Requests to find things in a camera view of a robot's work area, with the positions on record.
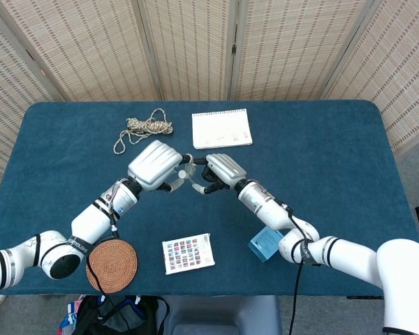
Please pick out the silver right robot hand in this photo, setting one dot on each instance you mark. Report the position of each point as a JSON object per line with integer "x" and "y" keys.
{"x": 227, "y": 171}

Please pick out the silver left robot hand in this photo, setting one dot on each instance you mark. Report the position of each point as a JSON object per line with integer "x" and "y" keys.
{"x": 153, "y": 164}

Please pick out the small white cap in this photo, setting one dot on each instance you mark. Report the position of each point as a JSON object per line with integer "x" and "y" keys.
{"x": 182, "y": 173}

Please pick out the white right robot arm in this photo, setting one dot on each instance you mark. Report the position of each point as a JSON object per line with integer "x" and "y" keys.
{"x": 352, "y": 254}

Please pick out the white spiral notebook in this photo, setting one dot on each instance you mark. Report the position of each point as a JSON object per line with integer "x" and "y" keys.
{"x": 221, "y": 127}

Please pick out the dark blue table cloth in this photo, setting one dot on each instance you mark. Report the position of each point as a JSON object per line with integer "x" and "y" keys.
{"x": 300, "y": 139}

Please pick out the blue cardboard box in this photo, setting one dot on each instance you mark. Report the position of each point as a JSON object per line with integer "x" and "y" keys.
{"x": 263, "y": 244}

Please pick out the white picture card box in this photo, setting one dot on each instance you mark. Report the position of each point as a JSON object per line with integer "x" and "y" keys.
{"x": 188, "y": 253}

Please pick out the round woven rattan coaster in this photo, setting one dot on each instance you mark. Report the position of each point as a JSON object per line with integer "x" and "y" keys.
{"x": 117, "y": 268}

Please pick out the bamboo folding screen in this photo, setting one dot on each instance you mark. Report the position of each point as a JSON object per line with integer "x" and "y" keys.
{"x": 90, "y": 52}

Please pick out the black backpack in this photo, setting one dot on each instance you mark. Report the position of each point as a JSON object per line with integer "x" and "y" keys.
{"x": 143, "y": 317}

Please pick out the colourful printed bag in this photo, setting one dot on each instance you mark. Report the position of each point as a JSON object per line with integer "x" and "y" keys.
{"x": 70, "y": 317}

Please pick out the black bar under table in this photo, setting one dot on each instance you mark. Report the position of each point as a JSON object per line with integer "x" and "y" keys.
{"x": 365, "y": 297}

